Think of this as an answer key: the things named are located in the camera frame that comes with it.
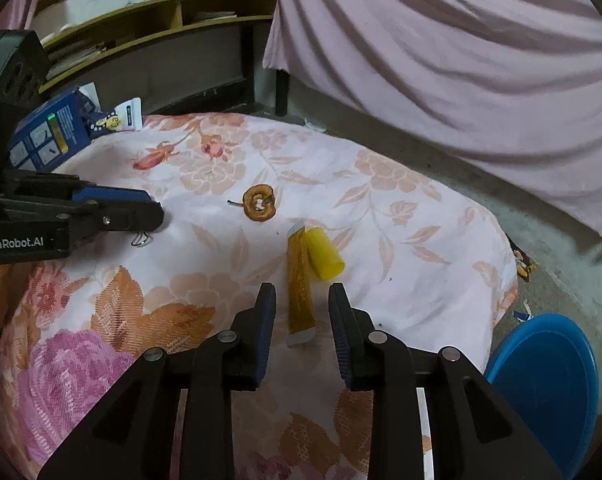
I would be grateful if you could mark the blue yellow snack packet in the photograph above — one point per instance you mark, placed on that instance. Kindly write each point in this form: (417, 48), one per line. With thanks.
(103, 122)

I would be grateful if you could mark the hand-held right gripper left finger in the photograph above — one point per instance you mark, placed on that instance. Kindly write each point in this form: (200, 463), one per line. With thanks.
(263, 332)

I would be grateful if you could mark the brown snack wrapper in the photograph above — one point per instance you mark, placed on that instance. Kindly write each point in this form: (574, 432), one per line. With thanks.
(523, 262)

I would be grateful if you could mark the floral pink blanket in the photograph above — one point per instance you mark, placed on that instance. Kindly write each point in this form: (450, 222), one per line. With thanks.
(231, 170)

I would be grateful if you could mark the stack of books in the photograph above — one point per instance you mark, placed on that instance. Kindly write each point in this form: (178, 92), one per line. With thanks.
(73, 57)

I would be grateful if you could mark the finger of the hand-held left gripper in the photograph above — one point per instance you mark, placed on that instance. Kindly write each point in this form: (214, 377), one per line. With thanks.
(113, 195)
(126, 217)

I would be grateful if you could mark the wooden wall shelf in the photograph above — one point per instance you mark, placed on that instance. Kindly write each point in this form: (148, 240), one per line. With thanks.
(171, 30)

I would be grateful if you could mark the yellow plastic cap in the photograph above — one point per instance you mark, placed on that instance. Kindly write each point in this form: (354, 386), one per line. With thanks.
(324, 253)

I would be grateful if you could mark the pink hanging cloth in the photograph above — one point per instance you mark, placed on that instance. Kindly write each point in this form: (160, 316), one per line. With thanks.
(456, 60)

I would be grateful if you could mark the blue plastic basin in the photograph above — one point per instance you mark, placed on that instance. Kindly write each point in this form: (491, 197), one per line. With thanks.
(543, 390)

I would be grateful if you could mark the orange sachet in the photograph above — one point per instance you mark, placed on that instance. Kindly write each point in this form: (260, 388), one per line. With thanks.
(300, 285)

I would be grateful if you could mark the large blue cardboard box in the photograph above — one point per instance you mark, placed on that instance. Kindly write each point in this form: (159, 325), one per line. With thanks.
(46, 135)

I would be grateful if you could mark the black binder clip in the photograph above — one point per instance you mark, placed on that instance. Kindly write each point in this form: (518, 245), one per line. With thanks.
(141, 238)

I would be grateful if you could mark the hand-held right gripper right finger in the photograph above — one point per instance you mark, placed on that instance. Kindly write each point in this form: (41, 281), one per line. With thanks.
(339, 335)

